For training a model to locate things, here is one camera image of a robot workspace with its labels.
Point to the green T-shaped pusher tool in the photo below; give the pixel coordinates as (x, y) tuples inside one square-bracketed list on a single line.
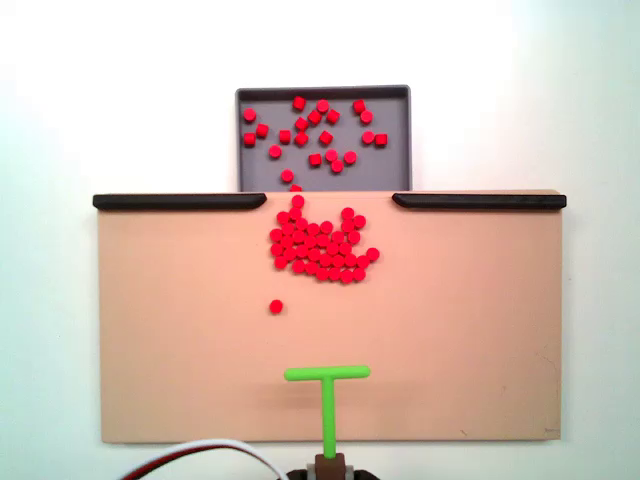
[(327, 400)]

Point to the red cylindrical granule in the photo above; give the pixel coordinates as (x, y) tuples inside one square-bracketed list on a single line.
[(326, 137), (301, 250), (313, 229), (314, 254), (333, 116), (354, 237), (287, 175), (288, 229), (359, 221), (326, 260), (287, 241), (322, 105), (301, 138), (299, 103), (295, 188), (295, 214), (276, 248), (337, 166), (311, 268), (322, 240), (338, 260), (314, 117), (350, 157), (359, 273), (350, 260), (326, 227), (275, 234), (322, 273), (301, 124), (348, 225), (285, 136), (249, 139), (334, 273), (302, 223), (283, 217), (347, 214), (362, 261), (281, 262), (275, 306), (314, 160), (366, 117), (338, 237), (345, 248), (310, 242), (331, 155), (249, 115), (358, 106), (368, 137), (274, 151), (298, 266), (332, 248), (289, 252), (381, 140), (372, 254), (262, 130), (299, 236), (347, 275), (298, 201)]

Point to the beige flat board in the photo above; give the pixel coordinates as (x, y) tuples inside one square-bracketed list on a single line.
[(450, 325)]

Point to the grey square tray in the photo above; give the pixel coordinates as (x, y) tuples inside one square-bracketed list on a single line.
[(390, 165)]

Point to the black edge rail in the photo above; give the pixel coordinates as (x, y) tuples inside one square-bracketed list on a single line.
[(480, 201), (175, 202)]

